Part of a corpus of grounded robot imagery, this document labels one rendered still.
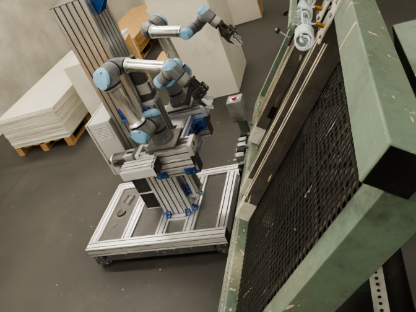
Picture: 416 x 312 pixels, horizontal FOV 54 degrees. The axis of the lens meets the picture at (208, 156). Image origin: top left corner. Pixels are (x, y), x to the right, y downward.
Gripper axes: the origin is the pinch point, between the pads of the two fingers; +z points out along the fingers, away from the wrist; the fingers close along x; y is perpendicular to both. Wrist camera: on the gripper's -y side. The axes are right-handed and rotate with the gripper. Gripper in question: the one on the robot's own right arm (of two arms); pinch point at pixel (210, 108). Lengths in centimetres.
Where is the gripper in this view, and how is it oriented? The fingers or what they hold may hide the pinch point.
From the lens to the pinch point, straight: 233.0
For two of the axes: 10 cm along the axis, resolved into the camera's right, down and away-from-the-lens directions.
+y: 6.6, -5.0, -5.6
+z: 7.3, 6.1, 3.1
